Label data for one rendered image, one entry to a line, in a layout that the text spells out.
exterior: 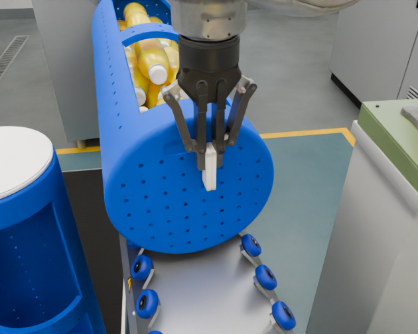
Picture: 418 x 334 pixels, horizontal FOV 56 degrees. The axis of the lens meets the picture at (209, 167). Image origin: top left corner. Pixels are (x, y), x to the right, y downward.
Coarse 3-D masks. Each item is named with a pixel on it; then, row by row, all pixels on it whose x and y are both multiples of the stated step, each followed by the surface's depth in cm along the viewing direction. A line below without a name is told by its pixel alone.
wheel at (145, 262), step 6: (138, 258) 70; (144, 258) 68; (150, 258) 69; (132, 264) 70; (138, 264) 69; (144, 264) 68; (150, 264) 68; (132, 270) 70; (138, 270) 68; (144, 270) 67; (150, 270) 68; (132, 276) 69; (138, 276) 68; (144, 276) 68
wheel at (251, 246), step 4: (244, 236) 73; (248, 236) 73; (252, 236) 75; (244, 240) 72; (248, 240) 72; (252, 240) 73; (244, 244) 72; (248, 244) 71; (252, 244) 71; (256, 244) 73; (248, 248) 71; (252, 248) 71; (256, 248) 72; (260, 248) 74; (248, 252) 72; (252, 252) 71; (256, 252) 72; (260, 252) 72; (256, 256) 73
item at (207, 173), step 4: (208, 148) 58; (208, 152) 57; (208, 156) 57; (208, 160) 57; (208, 164) 58; (208, 168) 58; (204, 172) 60; (208, 172) 59; (204, 176) 60; (208, 176) 59; (204, 180) 61; (208, 180) 59; (204, 184) 61; (208, 184) 60; (208, 188) 60
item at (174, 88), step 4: (176, 80) 51; (172, 84) 51; (176, 84) 50; (164, 88) 51; (168, 88) 51; (172, 88) 50; (176, 88) 51; (180, 88) 51; (172, 92) 51; (176, 92) 51; (176, 96) 51; (176, 100) 51
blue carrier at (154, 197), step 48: (144, 0) 127; (96, 48) 102; (96, 96) 90; (144, 144) 57; (240, 144) 61; (144, 192) 62; (192, 192) 65; (240, 192) 68; (144, 240) 68; (192, 240) 71
